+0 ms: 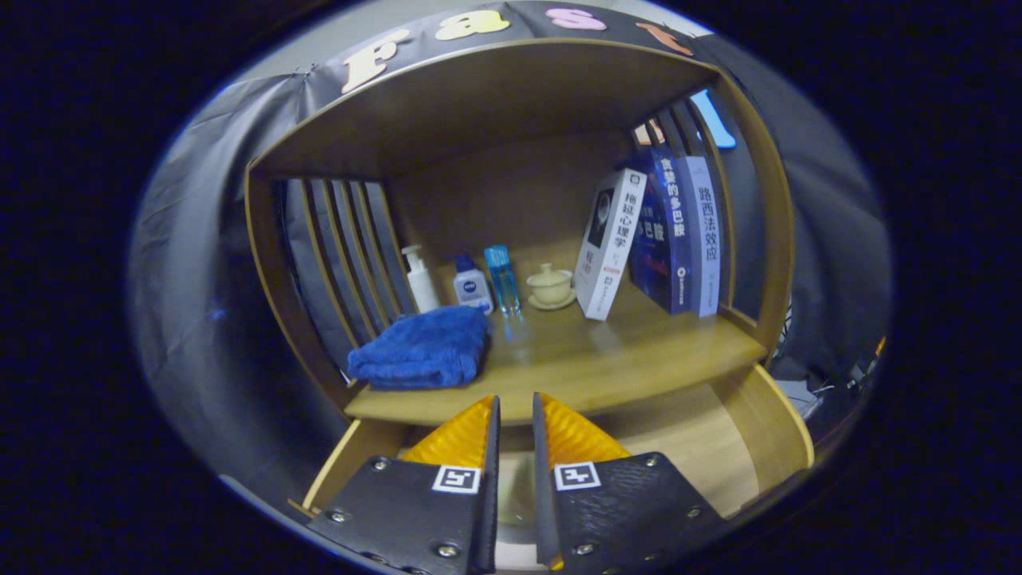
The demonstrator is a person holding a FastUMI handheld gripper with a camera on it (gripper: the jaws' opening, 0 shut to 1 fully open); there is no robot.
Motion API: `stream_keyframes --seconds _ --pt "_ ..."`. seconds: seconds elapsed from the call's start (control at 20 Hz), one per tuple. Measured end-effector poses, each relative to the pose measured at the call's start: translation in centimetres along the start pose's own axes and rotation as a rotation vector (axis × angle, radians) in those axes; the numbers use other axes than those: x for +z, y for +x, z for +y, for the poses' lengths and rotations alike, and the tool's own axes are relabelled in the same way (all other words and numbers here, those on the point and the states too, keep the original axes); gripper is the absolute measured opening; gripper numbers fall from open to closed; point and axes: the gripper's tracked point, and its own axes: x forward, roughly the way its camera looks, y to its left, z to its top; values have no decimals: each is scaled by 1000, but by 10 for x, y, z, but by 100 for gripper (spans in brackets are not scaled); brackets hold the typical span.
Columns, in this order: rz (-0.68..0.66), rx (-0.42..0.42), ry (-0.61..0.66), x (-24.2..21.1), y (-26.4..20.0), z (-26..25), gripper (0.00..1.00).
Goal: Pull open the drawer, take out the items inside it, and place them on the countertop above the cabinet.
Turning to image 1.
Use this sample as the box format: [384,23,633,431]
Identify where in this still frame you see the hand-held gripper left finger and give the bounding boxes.
[307,394,502,575]

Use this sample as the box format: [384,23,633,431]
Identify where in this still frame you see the white pump bottle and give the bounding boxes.
[402,244,441,315]

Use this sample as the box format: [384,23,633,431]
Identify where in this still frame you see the blue folded towel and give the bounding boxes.
[347,306,492,391]

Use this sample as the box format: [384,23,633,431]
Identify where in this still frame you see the white book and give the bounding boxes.
[573,168,648,322]

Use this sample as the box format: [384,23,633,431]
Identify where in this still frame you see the white bottle with blue cap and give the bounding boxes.
[453,254,494,315]

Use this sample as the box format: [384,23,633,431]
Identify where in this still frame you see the wooden countertop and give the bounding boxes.
[345,272,769,426]

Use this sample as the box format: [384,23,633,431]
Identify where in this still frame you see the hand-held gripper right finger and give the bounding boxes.
[531,391,729,574]

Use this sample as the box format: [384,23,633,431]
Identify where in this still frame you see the orange and black tool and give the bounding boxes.
[846,335,887,388]

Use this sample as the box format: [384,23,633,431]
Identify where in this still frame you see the pale lavender book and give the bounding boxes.
[683,156,722,319]

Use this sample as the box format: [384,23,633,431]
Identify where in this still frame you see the dark blue book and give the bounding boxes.
[629,146,694,315]

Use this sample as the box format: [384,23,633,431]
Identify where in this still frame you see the wooden cabinet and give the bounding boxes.
[244,38,797,424]

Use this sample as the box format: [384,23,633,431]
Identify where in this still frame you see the clear blue bottle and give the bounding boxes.
[484,245,522,317]

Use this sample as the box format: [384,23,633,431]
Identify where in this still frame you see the wooden drawer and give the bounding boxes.
[291,363,815,572]

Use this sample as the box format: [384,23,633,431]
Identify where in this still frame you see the beige lidded teacup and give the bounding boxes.
[526,263,577,311]

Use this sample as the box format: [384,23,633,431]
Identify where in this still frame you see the black backdrop cloth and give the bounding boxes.
[128,2,891,480]

